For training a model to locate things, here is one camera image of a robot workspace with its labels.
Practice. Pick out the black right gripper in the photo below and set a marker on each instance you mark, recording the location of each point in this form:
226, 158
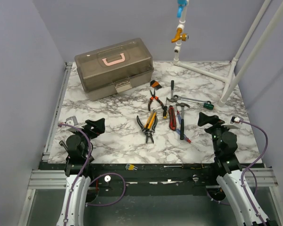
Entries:
204, 119

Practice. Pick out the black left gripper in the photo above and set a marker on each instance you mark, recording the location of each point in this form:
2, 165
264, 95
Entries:
98, 127

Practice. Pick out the black-handled claw hammer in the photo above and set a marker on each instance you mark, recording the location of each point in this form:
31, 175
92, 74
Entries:
182, 105

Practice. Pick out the red black utility knife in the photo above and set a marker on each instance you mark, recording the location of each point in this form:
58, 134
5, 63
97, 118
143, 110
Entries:
172, 118

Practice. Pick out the grey black wire stripper pliers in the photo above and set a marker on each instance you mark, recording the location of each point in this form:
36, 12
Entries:
148, 132

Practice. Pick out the translucent grey-brown toolbox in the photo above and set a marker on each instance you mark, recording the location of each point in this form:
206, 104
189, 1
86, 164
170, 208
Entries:
115, 68

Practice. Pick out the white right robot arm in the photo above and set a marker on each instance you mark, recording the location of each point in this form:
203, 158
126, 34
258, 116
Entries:
230, 174

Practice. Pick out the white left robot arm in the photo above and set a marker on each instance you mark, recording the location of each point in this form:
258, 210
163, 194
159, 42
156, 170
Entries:
79, 156

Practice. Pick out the green tape measure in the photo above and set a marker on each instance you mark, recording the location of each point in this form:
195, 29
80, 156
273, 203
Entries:
208, 105

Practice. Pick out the blue red screwdriver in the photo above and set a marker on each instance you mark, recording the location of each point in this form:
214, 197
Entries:
187, 140

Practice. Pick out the chrome ratchet wrench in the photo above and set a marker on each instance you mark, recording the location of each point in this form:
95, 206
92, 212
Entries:
177, 97

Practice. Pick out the yellow black screwdriver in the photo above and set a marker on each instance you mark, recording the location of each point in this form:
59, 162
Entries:
164, 109

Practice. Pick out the yellow hex key set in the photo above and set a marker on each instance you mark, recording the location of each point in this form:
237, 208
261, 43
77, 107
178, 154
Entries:
131, 167

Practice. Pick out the yellow black utility knife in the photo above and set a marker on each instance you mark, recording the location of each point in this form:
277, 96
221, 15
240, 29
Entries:
149, 120

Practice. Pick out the orange black long-nose pliers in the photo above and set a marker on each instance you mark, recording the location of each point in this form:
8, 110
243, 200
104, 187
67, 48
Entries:
154, 97

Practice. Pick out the orange brass tap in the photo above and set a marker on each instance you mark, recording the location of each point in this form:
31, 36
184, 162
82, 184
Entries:
180, 36

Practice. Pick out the blue handled screwdriver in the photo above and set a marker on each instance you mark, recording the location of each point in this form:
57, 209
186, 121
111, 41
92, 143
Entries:
178, 115

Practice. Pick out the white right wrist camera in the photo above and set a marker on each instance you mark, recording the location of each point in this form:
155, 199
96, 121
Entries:
235, 123

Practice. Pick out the white PVC pipe frame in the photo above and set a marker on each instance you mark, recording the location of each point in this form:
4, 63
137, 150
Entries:
231, 81

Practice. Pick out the black metal base rail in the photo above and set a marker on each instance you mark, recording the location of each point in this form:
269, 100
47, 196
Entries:
112, 180

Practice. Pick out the aluminium extrusion frame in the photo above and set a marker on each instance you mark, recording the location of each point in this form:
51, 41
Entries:
51, 178

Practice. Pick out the blue valve handle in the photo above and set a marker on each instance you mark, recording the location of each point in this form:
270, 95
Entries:
181, 5

